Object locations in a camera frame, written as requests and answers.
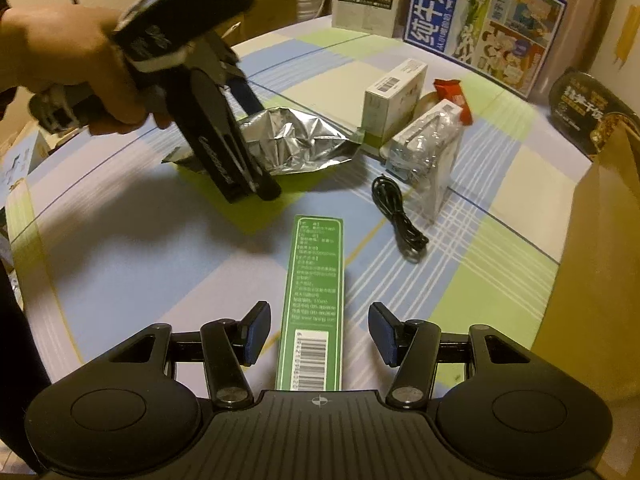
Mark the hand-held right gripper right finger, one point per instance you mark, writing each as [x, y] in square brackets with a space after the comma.
[383, 334]

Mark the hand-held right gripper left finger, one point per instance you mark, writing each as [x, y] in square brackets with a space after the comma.
[255, 334]

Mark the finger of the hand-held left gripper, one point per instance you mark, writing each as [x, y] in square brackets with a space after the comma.
[267, 187]
[247, 95]

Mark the silver foil bag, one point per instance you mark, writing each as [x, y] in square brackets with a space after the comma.
[290, 140]

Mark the green long carton box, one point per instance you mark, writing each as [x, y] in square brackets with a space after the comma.
[312, 300]

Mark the white box with green print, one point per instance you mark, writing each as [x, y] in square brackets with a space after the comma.
[387, 105]

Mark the clear plastic wrapper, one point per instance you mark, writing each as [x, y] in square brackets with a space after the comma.
[427, 165]

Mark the brown cardboard box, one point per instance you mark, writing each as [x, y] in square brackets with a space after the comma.
[595, 260]

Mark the checked cloth covered desktop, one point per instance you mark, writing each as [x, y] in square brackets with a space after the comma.
[150, 260]

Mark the person's left hand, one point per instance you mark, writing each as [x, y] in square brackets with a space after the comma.
[60, 50]

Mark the red snack packet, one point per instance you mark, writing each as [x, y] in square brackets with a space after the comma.
[452, 96]

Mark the white printed storage box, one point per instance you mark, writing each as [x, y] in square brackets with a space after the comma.
[20, 160]

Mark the dark clothing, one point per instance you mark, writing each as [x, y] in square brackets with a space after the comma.
[12, 350]

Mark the blue milk carton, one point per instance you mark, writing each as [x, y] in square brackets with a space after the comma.
[480, 20]

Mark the black instant rice bowl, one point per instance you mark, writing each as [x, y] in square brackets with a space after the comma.
[590, 110]

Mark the beige curtain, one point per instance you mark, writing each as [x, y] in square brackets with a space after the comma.
[590, 5]

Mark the yellow wall hanging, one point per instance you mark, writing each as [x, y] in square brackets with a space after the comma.
[627, 35]

